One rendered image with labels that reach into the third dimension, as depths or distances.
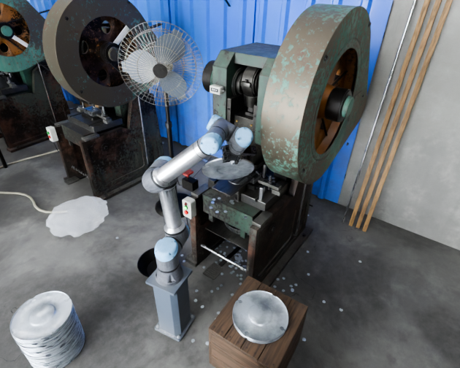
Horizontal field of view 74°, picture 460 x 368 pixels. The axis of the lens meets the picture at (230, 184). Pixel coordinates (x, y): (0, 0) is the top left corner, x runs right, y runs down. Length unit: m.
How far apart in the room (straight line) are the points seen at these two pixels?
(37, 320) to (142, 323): 0.58
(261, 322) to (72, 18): 2.23
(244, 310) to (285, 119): 1.01
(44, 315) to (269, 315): 1.18
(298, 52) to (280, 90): 0.15
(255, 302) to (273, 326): 0.16
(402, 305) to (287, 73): 1.82
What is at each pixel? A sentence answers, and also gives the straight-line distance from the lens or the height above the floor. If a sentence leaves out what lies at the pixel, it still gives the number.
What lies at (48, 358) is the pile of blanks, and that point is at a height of 0.13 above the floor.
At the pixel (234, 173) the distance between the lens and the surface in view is 1.75.
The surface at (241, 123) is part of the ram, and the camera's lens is 1.80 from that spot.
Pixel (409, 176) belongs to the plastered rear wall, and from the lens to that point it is 2.93.
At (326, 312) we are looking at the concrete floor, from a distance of 2.29.
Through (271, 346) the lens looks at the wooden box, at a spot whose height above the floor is 0.35.
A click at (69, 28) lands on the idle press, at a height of 1.52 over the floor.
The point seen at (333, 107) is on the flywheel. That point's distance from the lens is 1.53.
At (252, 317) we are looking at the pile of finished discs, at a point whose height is 0.38.
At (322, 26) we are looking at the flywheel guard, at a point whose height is 1.68.
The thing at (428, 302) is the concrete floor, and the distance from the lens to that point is 2.64.
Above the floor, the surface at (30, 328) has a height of 0.31.
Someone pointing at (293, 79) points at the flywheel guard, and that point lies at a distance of 1.25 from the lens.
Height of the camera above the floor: 1.81
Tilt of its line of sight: 33 degrees down
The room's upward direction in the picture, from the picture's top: 2 degrees clockwise
